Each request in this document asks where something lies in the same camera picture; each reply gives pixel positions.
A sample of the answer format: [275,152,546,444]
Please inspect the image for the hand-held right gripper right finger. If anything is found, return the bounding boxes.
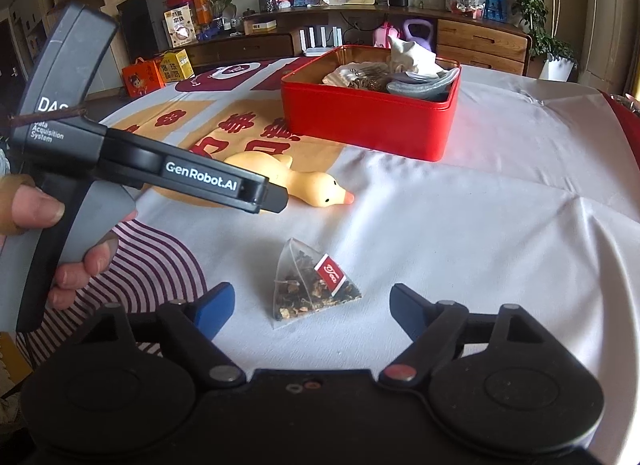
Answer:
[380,283,551,385]

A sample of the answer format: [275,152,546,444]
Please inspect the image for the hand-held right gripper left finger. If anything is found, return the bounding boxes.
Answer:
[75,282,247,385]

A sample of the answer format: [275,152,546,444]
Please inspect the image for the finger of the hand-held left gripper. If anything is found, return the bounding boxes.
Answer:
[261,184,290,213]

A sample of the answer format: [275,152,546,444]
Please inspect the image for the yellow duck toy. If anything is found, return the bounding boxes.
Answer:
[223,152,355,207]

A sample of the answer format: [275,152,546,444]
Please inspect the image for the pyramid tea bag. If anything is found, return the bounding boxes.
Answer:
[272,237,363,331]

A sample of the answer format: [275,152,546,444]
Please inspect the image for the red tin box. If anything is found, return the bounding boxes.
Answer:
[281,44,461,162]

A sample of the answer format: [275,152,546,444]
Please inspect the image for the white mesh bag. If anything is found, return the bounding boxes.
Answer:
[387,35,437,75]

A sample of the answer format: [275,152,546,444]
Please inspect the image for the person's left hand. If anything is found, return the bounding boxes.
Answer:
[0,184,138,311]

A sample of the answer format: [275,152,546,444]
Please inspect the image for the orange cartoon gift box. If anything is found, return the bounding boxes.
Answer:
[122,59,166,97]

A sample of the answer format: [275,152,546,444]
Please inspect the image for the black cabinet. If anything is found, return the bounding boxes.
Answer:
[116,0,181,63]

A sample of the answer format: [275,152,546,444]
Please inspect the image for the yellow carton box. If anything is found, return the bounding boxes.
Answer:
[159,48,195,82]

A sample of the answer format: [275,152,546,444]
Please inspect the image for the printed white tablecloth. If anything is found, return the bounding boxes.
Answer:
[15,58,640,465]

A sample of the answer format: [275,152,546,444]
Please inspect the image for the beige printed box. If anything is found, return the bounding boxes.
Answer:
[164,4,198,48]

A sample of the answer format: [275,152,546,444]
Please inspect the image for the red orange box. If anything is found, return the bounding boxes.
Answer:
[165,0,211,26]

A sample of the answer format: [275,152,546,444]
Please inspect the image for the white router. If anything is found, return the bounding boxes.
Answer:
[299,28,346,57]

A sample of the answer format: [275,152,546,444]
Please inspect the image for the small leafy potted plant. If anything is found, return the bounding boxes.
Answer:
[197,0,238,31]

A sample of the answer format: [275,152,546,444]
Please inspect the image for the pink toy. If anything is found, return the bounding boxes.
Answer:
[372,22,401,48]

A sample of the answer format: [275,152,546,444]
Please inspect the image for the purple kettlebell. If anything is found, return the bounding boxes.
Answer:
[402,19,434,52]

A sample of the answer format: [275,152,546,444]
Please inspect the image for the wooden sideboard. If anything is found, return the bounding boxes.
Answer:
[185,5,531,77]

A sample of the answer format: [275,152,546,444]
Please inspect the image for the potted plant in white pot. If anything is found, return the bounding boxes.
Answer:
[497,0,581,82]

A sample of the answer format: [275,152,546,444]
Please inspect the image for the red upholstered seat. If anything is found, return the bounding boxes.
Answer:
[600,90,640,181]

